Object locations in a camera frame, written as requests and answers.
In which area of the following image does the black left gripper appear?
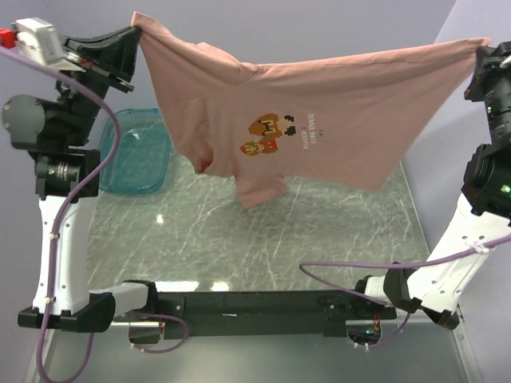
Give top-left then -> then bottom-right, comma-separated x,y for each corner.
53,23 -> 140,148

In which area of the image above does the pink printed t-shirt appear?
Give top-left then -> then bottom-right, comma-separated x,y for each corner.
131,12 -> 491,208

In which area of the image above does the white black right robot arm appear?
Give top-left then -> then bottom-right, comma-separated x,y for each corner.
350,41 -> 510,330

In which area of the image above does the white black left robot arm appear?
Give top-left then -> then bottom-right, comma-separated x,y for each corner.
1,18 -> 160,334

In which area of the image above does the teal transparent plastic basket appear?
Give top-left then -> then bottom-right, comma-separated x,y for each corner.
99,108 -> 172,195

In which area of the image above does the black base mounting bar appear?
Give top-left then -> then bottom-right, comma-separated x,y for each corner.
159,290 -> 397,337

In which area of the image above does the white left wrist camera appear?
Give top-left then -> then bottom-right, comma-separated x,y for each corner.
1,18 -> 85,72

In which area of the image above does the aluminium frame rail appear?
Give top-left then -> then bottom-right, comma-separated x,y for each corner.
95,302 -> 466,326

